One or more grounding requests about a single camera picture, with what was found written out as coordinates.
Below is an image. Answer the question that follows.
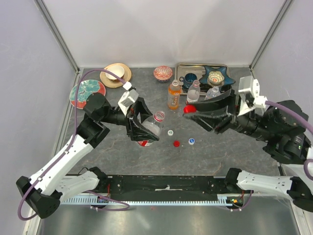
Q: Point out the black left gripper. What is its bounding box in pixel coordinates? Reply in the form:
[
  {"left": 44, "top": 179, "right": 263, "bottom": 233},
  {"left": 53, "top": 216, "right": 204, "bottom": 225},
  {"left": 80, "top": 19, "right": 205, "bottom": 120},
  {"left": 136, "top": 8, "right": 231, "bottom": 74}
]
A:
[{"left": 100, "top": 97, "right": 163, "bottom": 141}]

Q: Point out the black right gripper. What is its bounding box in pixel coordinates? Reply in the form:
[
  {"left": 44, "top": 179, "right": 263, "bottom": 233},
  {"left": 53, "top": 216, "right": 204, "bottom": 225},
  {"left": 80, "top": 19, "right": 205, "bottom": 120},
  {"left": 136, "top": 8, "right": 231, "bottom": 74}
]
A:
[{"left": 182, "top": 86, "right": 272, "bottom": 141}]

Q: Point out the small red-cap clear bottle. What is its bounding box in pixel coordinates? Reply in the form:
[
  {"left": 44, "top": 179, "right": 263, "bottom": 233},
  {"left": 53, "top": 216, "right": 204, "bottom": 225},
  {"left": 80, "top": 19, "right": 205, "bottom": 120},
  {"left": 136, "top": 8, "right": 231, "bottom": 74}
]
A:
[{"left": 142, "top": 111, "right": 165, "bottom": 137}]

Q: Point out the clear Pocari Sweat bottle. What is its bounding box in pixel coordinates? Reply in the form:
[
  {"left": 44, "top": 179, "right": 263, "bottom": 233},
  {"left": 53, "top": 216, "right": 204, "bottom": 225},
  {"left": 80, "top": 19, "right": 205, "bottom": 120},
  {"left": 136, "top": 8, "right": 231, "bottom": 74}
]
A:
[{"left": 205, "top": 86, "right": 221, "bottom": 100}]

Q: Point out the red bottle cap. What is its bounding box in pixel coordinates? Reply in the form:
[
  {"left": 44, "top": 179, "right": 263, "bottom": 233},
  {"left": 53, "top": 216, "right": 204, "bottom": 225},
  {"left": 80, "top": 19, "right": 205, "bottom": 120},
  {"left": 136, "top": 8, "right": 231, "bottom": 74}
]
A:
[
  {"left": 183, "top": 105, "right": 197, "bottom": 114},
  {"left": 173, "top": 141, "right": 180, "bottom": 147}
]

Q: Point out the tall red-cap clear bottle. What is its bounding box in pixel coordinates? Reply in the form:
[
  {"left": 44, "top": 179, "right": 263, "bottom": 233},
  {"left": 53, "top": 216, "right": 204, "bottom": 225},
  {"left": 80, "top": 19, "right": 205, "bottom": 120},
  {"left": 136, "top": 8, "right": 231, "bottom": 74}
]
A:
[{"left": 186, "top": 80, "right": 201, "bottom": 104}]

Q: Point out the blue white Pocari cap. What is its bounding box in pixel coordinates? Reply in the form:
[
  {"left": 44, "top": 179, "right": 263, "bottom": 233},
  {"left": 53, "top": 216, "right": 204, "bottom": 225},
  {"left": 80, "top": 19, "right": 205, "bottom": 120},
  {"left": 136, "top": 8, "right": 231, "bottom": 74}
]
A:
[{"left": 188, "top": 138, "right": 195, "bottom": 145}]

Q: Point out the orange juice bottle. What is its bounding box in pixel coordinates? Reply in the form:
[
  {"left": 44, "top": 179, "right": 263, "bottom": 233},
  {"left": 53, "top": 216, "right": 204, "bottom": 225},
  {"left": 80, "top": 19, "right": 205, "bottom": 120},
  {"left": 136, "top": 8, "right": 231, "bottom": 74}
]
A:
[{"left": 167, "top": 80, "right": 181, "bottom": 110}]

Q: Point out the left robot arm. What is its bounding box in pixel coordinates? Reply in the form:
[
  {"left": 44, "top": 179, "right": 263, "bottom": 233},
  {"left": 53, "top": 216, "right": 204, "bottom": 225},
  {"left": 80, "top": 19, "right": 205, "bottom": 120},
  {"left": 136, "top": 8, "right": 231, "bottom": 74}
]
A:
[{"left": 16, "top": 90, "right": 159, "bottom": 219}]

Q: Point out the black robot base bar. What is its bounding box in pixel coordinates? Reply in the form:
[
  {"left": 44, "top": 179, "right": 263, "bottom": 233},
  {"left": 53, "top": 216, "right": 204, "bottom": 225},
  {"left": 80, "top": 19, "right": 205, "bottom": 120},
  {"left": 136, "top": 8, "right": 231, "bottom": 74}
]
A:
[{"left": 79, "top": 174, "right": 255, "bottom": 202}]

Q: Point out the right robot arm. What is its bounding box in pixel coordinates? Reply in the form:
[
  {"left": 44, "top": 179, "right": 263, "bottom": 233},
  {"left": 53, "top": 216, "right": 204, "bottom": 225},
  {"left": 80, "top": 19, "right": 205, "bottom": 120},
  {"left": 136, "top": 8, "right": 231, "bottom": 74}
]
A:
[{"left": 183, "top": 90, "right": 313, "bottom": 212}]

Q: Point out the patterned flower bowl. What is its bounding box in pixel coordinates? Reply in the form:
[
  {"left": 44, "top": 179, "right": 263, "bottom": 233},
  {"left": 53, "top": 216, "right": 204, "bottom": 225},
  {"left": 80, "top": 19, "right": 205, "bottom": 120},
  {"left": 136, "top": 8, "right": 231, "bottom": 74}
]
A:
[{"left": 207, "top": 71, "right": 225, "bottom": 86}]

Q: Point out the blue star-shaped dish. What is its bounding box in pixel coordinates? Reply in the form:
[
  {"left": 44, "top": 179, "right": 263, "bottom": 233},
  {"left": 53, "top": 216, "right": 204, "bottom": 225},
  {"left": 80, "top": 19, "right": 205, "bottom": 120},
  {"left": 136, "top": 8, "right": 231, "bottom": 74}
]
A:
[{"left": 200, "top": 66, "right": 235, "bottom": 86}]

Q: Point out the blue ceramic cup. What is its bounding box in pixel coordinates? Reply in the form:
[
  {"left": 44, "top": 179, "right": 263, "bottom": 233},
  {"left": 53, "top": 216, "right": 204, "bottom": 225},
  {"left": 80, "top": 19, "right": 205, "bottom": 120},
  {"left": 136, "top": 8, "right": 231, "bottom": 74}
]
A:
[{"left": 179, "top": 73, "right": 198, "bottom": 89}]

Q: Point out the tan saucer plate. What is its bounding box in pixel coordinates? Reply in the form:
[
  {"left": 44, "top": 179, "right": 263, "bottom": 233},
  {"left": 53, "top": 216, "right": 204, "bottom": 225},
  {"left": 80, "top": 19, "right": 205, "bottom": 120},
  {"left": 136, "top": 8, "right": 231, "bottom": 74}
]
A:
[{"left": 99, "top": 63, "right": 132, "bottom": 88}]

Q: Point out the red patterned bowl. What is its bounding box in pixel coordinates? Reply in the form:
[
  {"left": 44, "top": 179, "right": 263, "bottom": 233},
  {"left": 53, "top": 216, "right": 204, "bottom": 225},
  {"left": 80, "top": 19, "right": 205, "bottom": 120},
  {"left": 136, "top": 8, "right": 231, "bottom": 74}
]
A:
[{"left": 153, "top": 66, "right": 173, "bottom": 82}]

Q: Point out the red white tea cup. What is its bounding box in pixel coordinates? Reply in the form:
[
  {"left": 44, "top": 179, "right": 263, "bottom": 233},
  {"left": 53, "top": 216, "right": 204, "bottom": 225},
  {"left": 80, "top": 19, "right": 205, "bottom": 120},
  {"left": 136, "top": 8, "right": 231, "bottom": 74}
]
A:
[{"left": 106, "top": 65, "right": 125, "bottom": 82}]

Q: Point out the steel tray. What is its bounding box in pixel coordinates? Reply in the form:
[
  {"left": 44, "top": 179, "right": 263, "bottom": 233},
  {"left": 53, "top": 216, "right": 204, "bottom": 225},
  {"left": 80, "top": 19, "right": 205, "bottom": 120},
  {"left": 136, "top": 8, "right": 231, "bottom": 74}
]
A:
[{"left": 175, "top": 63, "right": 232, "bottom": 96}]

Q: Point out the red teal floral plate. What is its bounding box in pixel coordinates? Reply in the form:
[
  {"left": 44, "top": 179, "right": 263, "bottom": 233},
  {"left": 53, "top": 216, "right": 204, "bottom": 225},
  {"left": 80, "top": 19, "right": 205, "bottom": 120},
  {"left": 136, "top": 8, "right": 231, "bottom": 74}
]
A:
[{"left": 76, "top": 79, "right": 106, "bottom": 109}]

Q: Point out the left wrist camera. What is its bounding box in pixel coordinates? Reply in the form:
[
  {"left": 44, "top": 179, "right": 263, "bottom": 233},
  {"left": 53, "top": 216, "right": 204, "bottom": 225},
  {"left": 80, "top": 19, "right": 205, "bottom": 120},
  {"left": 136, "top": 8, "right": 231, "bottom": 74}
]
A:
[{"left": 118, "top": 82, "right": 139, "bottom": 116}]

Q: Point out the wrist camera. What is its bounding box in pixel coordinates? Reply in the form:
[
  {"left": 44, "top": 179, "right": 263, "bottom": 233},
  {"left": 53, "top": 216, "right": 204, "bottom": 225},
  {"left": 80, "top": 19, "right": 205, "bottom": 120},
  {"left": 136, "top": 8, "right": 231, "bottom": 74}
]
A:
[
  {"left": 118, "top": 82, "right": 139, "bottom": 116},
  {"left": 238, "top": 75, "right": 268, "bottom": 116}
]

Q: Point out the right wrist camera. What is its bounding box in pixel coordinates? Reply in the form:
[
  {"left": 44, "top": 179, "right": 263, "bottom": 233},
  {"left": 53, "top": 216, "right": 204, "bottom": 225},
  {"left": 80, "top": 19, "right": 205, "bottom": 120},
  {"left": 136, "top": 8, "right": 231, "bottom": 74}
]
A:
[{"left": 238, "top": 75, "right": 268, "bottom": 116}]

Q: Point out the slotted cable duct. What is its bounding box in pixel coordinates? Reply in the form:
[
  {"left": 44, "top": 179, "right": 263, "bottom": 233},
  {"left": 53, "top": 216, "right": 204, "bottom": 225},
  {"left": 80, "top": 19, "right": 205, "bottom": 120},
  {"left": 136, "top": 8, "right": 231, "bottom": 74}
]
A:
[{"left": 61, "top": 194, "right": 233, "bottom": 206}]

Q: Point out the right aluminium frame post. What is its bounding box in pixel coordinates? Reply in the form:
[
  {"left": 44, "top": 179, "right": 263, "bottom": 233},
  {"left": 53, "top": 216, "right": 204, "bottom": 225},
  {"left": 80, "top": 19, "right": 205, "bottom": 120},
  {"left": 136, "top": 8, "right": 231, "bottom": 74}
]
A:
[{"left": 249, "top": 0, "right": 294, "bottom": 73}]

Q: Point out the aluminium frame post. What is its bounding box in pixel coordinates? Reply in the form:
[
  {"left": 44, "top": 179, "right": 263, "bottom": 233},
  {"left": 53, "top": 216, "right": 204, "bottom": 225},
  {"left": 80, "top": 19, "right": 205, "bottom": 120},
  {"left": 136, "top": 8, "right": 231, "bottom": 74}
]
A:
[
  {"left": 34, "top": 0, "right": 80, "bottom": 73},
  {"left": 249, "top": 0, "right": 294, "bottom": 73}
]

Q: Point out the left aluminium frame post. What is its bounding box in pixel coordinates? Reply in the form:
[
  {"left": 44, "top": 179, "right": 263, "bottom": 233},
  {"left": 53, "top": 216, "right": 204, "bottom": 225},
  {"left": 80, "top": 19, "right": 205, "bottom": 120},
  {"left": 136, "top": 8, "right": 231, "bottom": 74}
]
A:
[{"left": 34, "top": 0, "right": 80, "bottom": 73}]

